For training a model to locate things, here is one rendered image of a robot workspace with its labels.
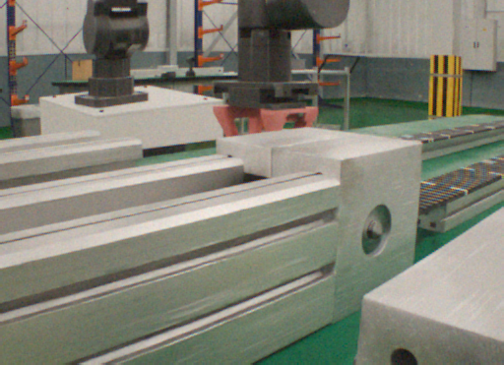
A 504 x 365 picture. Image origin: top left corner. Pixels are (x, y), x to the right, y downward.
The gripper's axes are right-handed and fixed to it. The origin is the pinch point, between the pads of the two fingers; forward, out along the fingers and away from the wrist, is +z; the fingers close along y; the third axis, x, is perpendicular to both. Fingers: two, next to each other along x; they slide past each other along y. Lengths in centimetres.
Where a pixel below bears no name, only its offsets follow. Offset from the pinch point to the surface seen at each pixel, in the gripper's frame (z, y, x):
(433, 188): -0.1, 18.6, 3.4
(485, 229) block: -6.2, 34.1, -24.6
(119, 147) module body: -4.9, 4.8, -20.3
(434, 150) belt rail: 2.1, 1.8, 37.5
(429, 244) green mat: 3.3, 21.3, -2.0
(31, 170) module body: -4.1, 4.7, -27.6
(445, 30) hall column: -61, -252, 578
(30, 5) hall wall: -113, -743, 244
